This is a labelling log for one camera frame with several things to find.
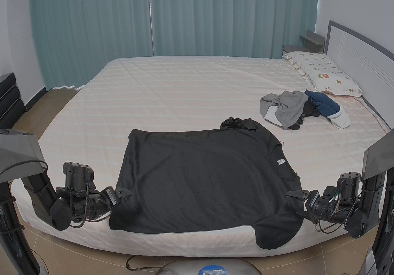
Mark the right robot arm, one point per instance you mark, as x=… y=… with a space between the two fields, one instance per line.
x=372 y=187

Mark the blue-green curtain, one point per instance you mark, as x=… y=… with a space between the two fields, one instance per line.
x=92 y=21
x=231 y=9

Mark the bed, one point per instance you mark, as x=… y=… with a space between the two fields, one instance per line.
x=184 y=92

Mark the black chest of drawers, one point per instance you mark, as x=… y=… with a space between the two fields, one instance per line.
x=9 y=98

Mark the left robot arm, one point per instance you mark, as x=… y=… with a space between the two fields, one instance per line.
x=40 y=193

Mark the white printed pillow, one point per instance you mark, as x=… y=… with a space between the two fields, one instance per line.
x=323 y=72

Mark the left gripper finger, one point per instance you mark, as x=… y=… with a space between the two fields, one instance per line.
x=123 y=193

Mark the black T-shirt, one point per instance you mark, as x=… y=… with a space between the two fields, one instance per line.
x=200 y=175

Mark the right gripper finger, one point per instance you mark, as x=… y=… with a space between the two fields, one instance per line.
x=306 y=214
x=300 y=194

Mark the grey bedside table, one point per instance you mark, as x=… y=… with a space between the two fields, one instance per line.
x=311 y=40

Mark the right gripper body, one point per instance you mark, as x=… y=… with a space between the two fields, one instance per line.
x=321 y=207

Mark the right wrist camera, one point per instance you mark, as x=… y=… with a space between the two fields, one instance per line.
x=330 y=192

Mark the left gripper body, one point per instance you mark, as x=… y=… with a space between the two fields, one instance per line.
x=100 y=204

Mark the pile of clothes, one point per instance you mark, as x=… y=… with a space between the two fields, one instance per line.
x=286 y=107

